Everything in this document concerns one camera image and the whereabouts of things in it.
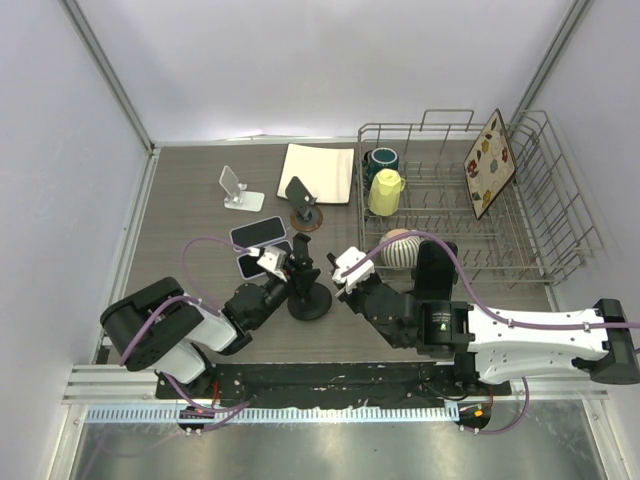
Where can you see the aluminium corner frame post right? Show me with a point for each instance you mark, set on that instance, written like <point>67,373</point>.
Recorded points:
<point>569,26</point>

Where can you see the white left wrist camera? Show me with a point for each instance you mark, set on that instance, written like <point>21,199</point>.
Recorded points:
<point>270,258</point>

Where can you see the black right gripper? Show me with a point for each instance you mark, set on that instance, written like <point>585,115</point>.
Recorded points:
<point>350,297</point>

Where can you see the floral square plate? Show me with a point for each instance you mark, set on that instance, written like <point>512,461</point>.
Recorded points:
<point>489,166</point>

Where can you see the dark green mug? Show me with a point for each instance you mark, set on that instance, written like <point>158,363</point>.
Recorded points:
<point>381,158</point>

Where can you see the black phone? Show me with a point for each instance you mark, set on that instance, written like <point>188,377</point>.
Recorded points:
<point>434,277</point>

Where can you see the black phone stand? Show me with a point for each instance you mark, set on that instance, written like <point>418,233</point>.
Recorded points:
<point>308,300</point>

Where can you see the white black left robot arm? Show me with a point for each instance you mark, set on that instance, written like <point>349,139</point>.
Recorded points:
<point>160,327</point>

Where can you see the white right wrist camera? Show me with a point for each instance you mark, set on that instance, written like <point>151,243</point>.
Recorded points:
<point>351,268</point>

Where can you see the cream square plate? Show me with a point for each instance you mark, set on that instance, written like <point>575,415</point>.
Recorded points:
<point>325,172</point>

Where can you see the white slotted cable duct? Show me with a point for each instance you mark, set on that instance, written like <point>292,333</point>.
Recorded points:
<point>168,413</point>

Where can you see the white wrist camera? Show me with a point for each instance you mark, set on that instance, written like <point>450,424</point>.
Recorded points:
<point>270,258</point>
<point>351,268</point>

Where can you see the yellow faceted mug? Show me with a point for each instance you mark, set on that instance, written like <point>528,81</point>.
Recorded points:
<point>385,192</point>

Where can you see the striped white grey mug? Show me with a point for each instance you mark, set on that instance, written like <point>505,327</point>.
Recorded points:
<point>401,254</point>

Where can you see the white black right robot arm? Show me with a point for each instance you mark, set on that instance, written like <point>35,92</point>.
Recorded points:
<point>490,346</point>

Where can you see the aluminium corner frame post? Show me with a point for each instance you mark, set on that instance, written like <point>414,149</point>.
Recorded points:
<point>100,59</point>
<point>569,26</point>

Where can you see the aluminium corner frame post left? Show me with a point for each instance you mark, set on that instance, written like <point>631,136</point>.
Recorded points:
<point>100,59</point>

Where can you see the wooden base phone stand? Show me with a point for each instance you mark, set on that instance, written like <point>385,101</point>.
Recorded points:
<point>305,215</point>

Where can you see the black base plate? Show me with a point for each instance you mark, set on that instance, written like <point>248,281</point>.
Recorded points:
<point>342,385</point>

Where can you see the grey wire dish rack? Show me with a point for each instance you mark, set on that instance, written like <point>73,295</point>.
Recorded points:
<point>503,191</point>

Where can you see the silver folding phone stand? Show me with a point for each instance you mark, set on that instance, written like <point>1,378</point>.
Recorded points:
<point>237,196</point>

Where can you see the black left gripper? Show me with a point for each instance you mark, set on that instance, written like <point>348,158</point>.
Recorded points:
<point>300,281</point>

